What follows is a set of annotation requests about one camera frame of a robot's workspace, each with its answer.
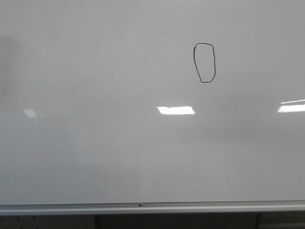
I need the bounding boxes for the dark panel below whiteboard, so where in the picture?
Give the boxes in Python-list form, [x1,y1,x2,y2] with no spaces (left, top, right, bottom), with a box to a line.
[93,213,262,229]

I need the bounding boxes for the white glossy whiteboard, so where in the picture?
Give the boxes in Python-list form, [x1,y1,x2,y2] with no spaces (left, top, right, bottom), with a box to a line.
[0,0,305,204]

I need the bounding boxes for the aluminium whiteboard tray rail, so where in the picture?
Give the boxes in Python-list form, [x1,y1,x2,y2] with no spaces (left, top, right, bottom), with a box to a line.
[0,200,305,216]

